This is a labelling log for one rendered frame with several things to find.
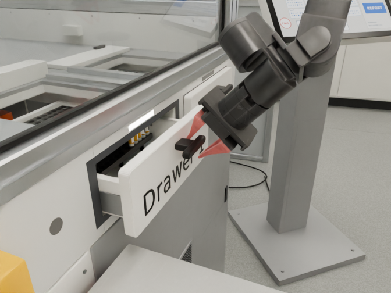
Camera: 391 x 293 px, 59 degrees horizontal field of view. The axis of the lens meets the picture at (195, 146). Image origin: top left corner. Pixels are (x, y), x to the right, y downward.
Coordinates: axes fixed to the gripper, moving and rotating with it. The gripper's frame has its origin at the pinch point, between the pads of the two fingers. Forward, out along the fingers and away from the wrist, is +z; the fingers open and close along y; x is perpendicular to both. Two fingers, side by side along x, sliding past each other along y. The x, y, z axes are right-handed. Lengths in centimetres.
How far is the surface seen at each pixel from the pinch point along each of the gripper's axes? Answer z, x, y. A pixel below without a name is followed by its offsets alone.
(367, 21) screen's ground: -27, -95, -13
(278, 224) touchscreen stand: 54, -86, -60
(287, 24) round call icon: -10, -73, 5
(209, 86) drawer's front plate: 2.6, -25.1, 6.6
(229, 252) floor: 74, -69, -53
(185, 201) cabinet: 22.9, -14.1, -9.7
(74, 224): 8.2, 21.5, 4.3
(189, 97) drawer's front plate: 2.5, -14.5, 7.6
